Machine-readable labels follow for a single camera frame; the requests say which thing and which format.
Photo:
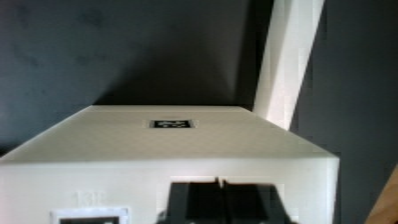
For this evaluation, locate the white cabinet body box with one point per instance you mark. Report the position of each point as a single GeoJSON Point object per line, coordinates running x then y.
{"type": "Point", "coordinates": [88, 174]}

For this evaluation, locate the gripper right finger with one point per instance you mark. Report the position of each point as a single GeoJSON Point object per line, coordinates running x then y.
{"type": "Point", "coordinates": [255, 205]}

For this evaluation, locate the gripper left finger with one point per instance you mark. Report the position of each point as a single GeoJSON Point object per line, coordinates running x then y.
{"type": "Point", "coordinates": [195, 204]}

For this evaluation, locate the white U-shaped fence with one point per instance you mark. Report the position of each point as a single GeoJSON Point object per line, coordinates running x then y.
{"type": "Point", "coordinates": [291, 39]}

